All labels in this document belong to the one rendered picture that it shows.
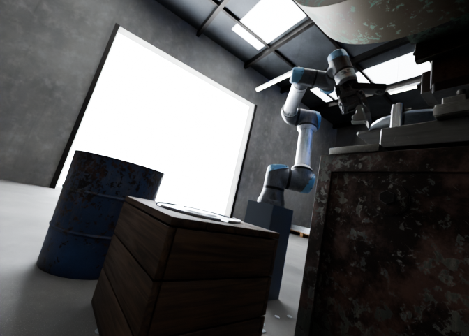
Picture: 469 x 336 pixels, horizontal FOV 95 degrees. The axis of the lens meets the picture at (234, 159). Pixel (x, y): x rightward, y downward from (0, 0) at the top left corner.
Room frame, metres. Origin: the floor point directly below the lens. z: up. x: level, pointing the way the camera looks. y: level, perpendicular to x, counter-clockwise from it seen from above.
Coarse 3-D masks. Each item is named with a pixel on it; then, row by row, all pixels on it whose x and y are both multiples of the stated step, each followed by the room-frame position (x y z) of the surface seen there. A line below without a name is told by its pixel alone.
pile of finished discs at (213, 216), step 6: (156, 204) 0.68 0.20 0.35; (162, 204) 0.75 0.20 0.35; (168, 204) 0.82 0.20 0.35; (174, 204) 0.85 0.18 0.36; (174, 210) 0.62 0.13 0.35; (180, 210) 0.61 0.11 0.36; (186, 210) 0.70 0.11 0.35; (192, 210) 0.70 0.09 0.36; (198, 210) 0.76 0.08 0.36; (204, 210) 0.90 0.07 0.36; (198, 216) 0.61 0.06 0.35; (204, 216) 0.61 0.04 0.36; (210, 216) 0.70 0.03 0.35; (216, 216) 0.74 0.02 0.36; (222, 216) 0.87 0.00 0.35; (228, 222) 0.65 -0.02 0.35; (234, 222) 0.67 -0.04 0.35; (240, 222) 0.72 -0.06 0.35
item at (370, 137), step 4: (436, 120) 0.58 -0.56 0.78; (384, 128) 0.69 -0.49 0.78; (360, 132) 0.76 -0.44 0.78; (364, 132) 0.75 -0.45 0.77; (368, 132) 0.73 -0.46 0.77; (372, 132) 0.72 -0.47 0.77; (376, 132) 0.72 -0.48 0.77; (360, 136) 0.78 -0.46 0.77; (364, 136) 0.77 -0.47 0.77; (368, 136) 0.76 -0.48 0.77; (372, 136) 0.76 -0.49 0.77; (376, 136) 0.75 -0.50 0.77; (364, 140) 0.81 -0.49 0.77; (368, 140) 0.80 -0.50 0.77; (372, 140) 0.79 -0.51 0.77; (376, 140) 0.78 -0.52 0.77
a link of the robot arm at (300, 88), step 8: (296, 72) 0.86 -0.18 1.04; (304, 72) 0.86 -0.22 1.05; (312, 72) 0.85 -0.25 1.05; (296, 80) 0.89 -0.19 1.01; (304, 80) 0.87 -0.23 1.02; (312, 80) 0.87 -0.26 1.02; (296, 88) 0.94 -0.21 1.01; (304, 88) 0.93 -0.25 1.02; (288, 96) 1.06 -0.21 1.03; (296, 96) 1.00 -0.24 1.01; (288, 104) 1.10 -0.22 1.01; (296, 104) 1.08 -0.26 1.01; (288, 112) 1.18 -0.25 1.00; (296, 112) 1.19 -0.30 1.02; (288, 120) 1.25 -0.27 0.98
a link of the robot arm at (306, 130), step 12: (300, 108) 1.24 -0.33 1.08; (300, 120) 1.23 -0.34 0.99; (312, 120) 1.20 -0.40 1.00; (300, 132) 1.24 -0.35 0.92; (312, 132) 1.21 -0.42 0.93; (300, 144) 1.21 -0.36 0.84; (312, 144) 1.21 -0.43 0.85; (300, 156) 1.19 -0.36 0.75; (300, 168) 1.15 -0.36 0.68; (300, 180) 1.14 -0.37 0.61; (312, 180) 1.13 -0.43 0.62; (300, 192) 1.19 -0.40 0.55
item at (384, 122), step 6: (408, 114) 0.58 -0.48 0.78; (414, 114) 0.57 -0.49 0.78; (420, 114) 0.57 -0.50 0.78; (426, 114) 0.56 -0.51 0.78; (432, 114) 0.55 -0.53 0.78; (378, 120) 0.66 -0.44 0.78; (384, 120) 0.65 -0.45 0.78; (390, 120) 0.64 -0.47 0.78; (408, 120) 0.61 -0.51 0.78; (414, 120) 0.61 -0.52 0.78; (420, 120) 0.60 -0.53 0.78; (426, 120) 0.59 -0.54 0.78; (432, 120) 0.58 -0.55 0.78; (372, 126) 0.71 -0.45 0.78; (378, 126) 0.70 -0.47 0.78; (384, 126) 0.69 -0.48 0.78
